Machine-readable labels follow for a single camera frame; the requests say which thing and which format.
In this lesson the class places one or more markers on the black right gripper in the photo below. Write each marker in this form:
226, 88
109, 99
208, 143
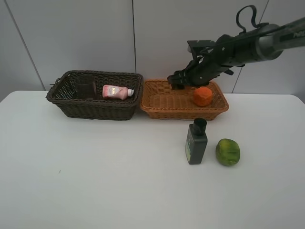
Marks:
198, 72

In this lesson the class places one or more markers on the orange tangerine fruit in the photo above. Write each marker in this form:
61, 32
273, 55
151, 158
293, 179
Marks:
202, 96

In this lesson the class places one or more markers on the pink lotion bottle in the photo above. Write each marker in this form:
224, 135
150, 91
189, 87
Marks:
116, 92

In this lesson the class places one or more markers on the green fruit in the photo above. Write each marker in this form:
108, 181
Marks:
227, 152

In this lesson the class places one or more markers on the translucent purple plastic cup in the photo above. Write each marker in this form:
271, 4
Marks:
85, 87

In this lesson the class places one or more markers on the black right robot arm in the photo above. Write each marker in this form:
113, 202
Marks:
265, 43

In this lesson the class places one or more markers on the light orange wicker basket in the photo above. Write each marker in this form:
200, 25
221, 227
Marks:
160, 101

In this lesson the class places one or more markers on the black bottle green label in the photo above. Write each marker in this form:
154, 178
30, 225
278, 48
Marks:
196, 141

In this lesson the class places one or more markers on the dark brown wicker basket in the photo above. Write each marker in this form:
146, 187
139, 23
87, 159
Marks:
63, 94

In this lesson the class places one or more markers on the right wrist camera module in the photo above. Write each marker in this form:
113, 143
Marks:
200, 48

